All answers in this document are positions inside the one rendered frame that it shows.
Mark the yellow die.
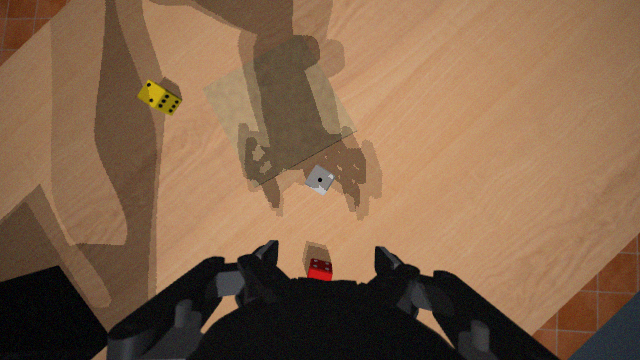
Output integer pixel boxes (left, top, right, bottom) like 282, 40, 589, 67
137, 79, 182, 116

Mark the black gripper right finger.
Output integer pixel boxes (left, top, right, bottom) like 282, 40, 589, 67
348, 246, 560, 360

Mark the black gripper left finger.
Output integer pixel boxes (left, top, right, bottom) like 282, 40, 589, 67
106, 240, 309, 360

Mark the white die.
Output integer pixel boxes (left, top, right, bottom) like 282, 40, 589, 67
305, 165, 336, 196

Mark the red die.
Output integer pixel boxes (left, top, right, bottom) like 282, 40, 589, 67
307, 258, 333, 281

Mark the tan square mat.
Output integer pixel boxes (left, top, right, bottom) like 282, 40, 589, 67
202, 33, 357, 188

